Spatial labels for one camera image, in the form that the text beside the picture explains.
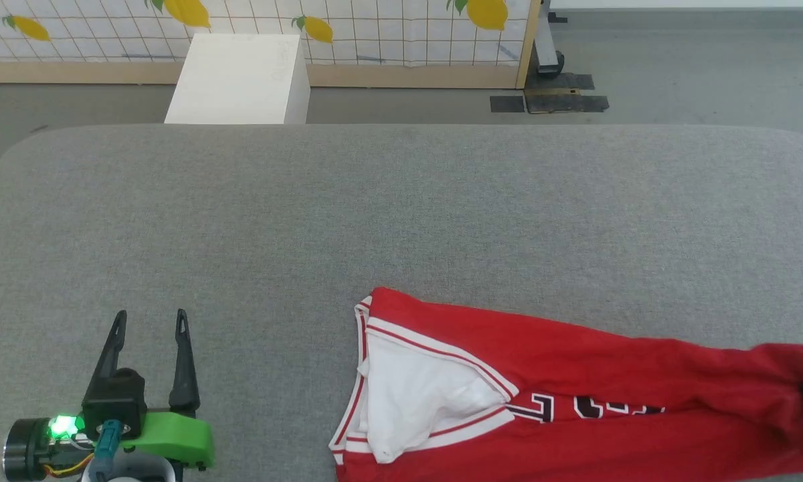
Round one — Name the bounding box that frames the white box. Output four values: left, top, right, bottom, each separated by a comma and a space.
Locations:
164, 33, 310, 125

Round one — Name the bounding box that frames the teal connector cable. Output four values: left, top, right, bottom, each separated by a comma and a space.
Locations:
92, 420, 123, 482

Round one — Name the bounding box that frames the grey metal stand post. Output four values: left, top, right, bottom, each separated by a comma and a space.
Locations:
534, 0, 567, 78

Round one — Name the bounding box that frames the dark floor plate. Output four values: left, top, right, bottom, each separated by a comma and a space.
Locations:
525, 72, 596, 92

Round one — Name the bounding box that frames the large black floor mat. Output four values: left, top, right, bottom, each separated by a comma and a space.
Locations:
524, 91, 610, 115

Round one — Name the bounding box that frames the red white basketball jersey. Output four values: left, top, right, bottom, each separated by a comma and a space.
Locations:
329, 287, 803, 482

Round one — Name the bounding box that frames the lemon print tiled panel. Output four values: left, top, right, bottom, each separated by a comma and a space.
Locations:
0, 0, 543, 90

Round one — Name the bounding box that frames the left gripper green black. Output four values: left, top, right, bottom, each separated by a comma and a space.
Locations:
3, 309, 215, 481

